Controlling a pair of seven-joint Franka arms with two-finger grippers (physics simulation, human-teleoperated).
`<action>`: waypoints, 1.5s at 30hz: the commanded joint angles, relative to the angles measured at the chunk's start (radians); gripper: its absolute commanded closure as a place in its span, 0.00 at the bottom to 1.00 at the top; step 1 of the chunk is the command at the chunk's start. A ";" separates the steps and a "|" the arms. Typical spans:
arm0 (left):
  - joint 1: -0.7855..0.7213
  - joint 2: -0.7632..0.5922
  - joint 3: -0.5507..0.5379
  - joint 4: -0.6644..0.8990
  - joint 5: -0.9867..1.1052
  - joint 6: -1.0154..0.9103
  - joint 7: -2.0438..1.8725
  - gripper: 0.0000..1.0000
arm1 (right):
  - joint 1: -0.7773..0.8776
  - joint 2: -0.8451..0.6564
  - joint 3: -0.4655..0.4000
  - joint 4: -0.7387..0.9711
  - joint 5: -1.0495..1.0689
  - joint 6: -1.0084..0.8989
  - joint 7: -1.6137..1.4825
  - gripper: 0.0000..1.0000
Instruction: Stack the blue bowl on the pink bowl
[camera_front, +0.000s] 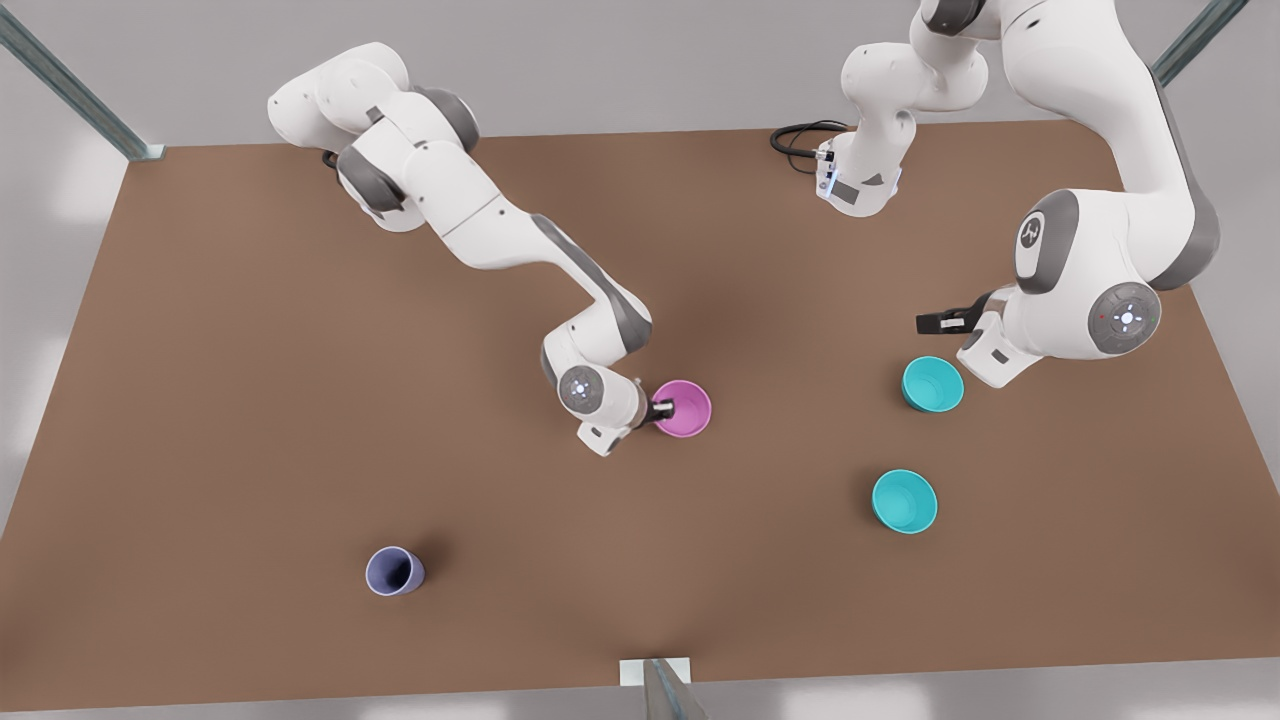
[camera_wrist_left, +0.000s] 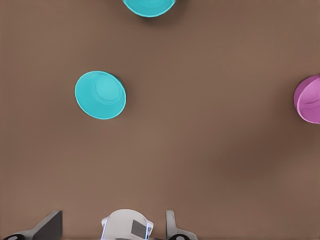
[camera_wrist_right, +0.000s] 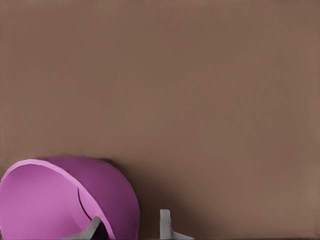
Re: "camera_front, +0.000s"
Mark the pink bowl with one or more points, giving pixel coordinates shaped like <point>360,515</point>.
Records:
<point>684,410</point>

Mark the teal blue bowl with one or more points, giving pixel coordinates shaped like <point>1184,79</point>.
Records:
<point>933,385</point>
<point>904,502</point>

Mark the silver frame post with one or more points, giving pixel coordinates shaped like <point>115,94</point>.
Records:
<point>70,85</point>
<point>665,690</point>
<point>1195,38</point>

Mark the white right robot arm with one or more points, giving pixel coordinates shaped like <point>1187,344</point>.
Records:
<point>470,205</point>

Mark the lavender cup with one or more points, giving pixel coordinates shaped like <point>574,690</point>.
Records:
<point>393,572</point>

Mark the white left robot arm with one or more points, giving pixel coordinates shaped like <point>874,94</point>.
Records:
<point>1100,200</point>

